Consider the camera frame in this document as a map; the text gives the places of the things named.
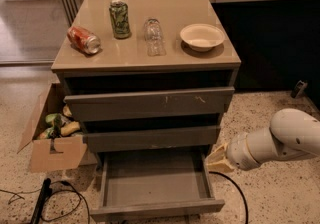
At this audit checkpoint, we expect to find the grey drawer cabinet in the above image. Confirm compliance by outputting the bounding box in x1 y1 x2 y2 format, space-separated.
50 0 242 156

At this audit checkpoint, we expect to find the red crushed soda can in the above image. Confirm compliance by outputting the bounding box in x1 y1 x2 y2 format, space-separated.
67 26 101 55

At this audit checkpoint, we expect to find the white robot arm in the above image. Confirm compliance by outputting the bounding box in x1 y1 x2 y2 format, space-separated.
206 108 320 173

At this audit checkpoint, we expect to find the grey top drawer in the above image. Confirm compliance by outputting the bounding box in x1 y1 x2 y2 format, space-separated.
65 87 234 121

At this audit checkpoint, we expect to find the yellow snack bag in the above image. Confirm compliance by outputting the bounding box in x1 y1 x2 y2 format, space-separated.
61 121 81 137

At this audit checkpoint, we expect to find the white paper bowl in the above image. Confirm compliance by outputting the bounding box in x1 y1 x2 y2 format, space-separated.
180 24 225 52

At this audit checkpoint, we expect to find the black power strip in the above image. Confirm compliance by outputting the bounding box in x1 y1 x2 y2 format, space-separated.
30 178 52 224

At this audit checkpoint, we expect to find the brown cardboard box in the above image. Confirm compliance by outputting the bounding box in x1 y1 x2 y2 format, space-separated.
18 83 91 172

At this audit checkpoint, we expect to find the grey middle drawer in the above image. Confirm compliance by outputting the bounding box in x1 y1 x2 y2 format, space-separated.
83 125 220 152

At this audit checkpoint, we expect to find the green upright drink can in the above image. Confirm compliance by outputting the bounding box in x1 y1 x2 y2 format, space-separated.
109 0 131 39

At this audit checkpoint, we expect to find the small dark floor device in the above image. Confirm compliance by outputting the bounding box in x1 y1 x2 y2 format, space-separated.
290 80 308 98

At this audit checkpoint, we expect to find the black floor cable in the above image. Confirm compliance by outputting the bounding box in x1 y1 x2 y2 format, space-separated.
209 170 250 224

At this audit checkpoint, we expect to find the clear plastic bottle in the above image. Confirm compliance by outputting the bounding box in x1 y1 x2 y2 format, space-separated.
144 18 166 56

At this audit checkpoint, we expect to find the thin black cable loop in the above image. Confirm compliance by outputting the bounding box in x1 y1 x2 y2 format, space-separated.
0 180 92 224

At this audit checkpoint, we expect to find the green snack bag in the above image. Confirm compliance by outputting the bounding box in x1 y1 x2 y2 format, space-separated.
45 113 69 127

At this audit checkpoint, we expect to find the grey bottom drawer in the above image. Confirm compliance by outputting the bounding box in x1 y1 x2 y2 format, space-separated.
91 147 224 222

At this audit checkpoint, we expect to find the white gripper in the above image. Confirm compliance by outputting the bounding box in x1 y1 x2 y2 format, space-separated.
206 132 260 173

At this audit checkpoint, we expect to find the grey drawer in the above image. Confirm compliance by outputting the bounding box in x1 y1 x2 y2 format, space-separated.
65 87 234 121
91 147 224 222
83 125 220 152

